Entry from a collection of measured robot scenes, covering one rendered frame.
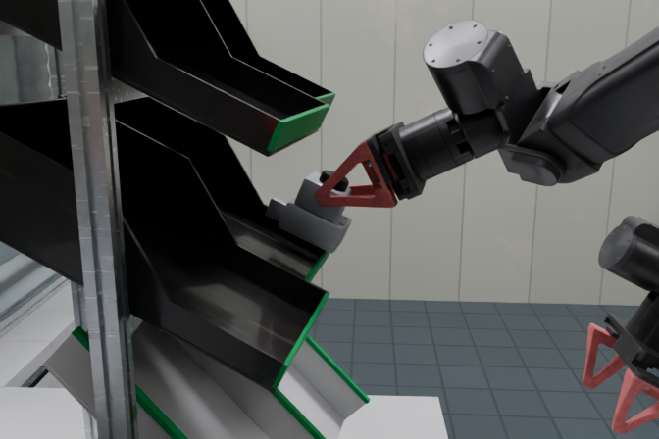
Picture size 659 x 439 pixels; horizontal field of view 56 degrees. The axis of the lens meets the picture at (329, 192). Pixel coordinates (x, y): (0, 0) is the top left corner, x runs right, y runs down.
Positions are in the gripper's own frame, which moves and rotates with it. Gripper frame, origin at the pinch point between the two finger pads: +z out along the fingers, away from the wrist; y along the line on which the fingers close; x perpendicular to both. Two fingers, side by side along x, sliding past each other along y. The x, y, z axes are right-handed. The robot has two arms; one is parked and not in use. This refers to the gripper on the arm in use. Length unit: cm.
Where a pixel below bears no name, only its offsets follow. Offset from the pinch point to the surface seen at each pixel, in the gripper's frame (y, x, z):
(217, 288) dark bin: 16.1, 1.9, 7.3
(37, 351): -34, 8, 75
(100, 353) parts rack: 27.2, 0.9, 10.7
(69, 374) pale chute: 23.8, 2.2, 17.0
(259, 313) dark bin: 16.3, 5.0, 4.9
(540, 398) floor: -189, 133, 11
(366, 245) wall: -278, 62, 75
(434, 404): -31, 41, 9
